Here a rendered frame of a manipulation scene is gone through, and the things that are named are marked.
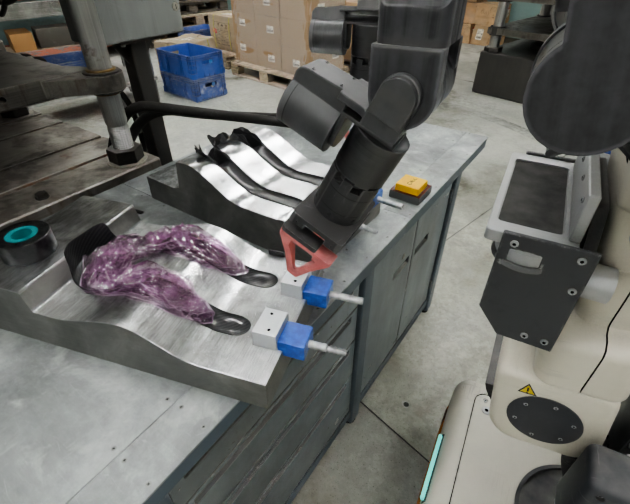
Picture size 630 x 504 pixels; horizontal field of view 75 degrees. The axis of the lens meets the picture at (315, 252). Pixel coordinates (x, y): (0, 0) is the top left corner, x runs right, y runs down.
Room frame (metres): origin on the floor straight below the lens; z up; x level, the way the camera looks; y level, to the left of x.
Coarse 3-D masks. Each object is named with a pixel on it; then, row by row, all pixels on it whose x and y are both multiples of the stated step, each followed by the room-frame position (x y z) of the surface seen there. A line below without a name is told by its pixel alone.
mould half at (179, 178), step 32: (256, 128) 1.01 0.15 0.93; (192, 160) 0.82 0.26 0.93; (256, 160) 0.88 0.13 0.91; (288, 160) 0.91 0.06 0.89; (160, 192) 0.87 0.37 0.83; (192, 192) 0.80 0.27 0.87; (224, 192) 0.75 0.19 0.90; (288, 192) 0.77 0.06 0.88; (224, 224) 0.75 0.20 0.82; (256, 224) 0.69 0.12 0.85
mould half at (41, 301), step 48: (240, 240) 0.61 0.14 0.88; (0, 288) 0.44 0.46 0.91; (48, 288) 0.47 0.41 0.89; (240, 288) 0.50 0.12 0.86; (48, 336) 0.43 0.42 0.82; (96, 336) 0.40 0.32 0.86; (144, 336) 0.37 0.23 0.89; (192, 336) 0.39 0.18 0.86; (240, 336) 0.40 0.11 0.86; (192, 384) 0.35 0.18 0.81; (240, 384) 0.33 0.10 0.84
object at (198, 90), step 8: (160, 72) 4.55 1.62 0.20; (168, 80) 4.48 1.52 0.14; (176, 80) 4.37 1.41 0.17; (184, 80) 4.26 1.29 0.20; (192, 80) 4.17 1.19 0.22; (200, 80) 4.23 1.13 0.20; (208, 80) 4.30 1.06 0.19; (216, 80) 4.37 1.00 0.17; (224, 80) 4.44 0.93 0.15; (168, 88) 4.50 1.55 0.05; (176, 88) 4.40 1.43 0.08; (184, 88) 4.30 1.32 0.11; (192, 88) 4.19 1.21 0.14; (200, 88) 4.22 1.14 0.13; (208, 88) 4.29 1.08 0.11; (216, 88) 4.37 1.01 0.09; (224, 88) 4.45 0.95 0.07; (184, 96) 4.32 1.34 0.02; (192, 96) 4.22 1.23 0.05; (200, 96) 4.20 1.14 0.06; (208, 96) 4.28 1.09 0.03; (216, 96) 4.35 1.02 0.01
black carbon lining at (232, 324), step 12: (96, 228) 0.60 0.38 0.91; (108, 228) 0.61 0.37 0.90; (72, 240) 0.56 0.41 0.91; (84, 240) 0.58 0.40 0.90; (96, 240) 0.59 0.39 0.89; (108, 240) 0.61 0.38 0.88; (72, 252) 0.54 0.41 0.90; (84, 252) 0.57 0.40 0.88; (72, 264) 0.53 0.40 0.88; (72, 276) 0.51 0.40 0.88; (240, 276) 0.53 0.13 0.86; (252, 276) 0.54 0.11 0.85; (264, 276) 0.54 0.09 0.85; (84, 288) 0.48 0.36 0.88; (216, 312) 0.45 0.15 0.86; (228, 312) 0.45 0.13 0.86; (204, 324) 0.42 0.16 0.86; (216, 324) 0.43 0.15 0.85; (228, 324) 0.43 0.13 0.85; (240, 324) 0.43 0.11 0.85
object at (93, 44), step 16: (80, 0) 1.12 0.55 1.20; (80, 16) 1.12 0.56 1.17; (96, 16) 1.14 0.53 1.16; (80, 32) 1.12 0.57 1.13; (96, 32) 1.13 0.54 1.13; (96, 48) 1.12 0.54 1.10; (96, 64) 1.12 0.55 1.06; (96, 96) 1.13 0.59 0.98; (112, 96) 1.12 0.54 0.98; (16, 112) 1.50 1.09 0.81; (32, 112) 1.56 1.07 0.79; (112, 112) 1.12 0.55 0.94; (112, 128) 1.12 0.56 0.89; (128, 128) 1.15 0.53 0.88; (112, 144) 1.13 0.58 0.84; (128, 144) 1.13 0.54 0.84; (112, 160) 1.11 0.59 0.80; (128, 160) 1.11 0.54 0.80; (144, 160) 1.13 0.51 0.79
